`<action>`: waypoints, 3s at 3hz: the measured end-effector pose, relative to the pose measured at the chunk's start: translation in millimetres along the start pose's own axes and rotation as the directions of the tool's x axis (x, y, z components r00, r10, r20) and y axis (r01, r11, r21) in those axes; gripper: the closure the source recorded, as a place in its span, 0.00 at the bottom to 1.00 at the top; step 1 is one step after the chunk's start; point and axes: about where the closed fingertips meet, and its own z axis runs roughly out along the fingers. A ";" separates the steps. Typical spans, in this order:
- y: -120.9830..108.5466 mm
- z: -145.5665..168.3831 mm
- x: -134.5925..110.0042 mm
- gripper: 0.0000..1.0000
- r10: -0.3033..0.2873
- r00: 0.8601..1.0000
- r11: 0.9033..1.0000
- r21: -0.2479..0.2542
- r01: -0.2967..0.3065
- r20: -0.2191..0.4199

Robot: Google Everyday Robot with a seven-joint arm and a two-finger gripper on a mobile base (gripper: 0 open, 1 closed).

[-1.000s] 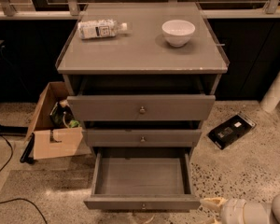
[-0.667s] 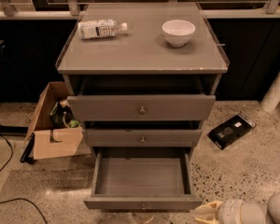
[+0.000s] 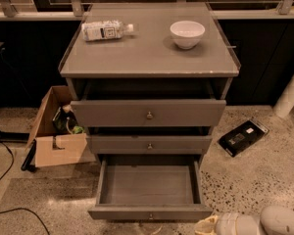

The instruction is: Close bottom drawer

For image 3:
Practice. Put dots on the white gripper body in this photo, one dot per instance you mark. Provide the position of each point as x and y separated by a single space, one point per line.
225 225

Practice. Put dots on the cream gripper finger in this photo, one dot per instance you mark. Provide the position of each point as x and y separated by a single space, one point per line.
206 226

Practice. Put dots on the grey bottom drawer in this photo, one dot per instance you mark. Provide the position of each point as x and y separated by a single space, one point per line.
149 187

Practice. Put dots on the grey drawer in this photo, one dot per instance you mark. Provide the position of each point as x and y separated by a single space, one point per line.
163 145
149 187
142 113

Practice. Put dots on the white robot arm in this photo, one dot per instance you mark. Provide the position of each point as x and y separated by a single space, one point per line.
273 220

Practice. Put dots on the grey middle drawer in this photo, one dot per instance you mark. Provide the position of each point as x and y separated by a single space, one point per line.
163 145

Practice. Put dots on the grey wooden drawer cabinet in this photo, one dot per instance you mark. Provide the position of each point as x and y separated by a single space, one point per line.
147 65

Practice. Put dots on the grey top drawer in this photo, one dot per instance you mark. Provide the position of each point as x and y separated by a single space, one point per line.
142 113

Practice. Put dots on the black flat box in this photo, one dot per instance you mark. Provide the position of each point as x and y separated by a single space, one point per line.
243 136

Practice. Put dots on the open cardboard box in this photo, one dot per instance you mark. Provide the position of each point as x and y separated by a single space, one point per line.
52 146

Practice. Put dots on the green items in box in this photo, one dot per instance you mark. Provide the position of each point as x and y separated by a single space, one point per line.
65 122

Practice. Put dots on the white ceramic bowl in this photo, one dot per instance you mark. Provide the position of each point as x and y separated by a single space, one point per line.
186 34

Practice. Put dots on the plastic water bottle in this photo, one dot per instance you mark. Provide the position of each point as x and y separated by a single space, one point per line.
105 30

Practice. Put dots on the white cylindrical post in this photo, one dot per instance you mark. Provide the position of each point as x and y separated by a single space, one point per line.
285 103

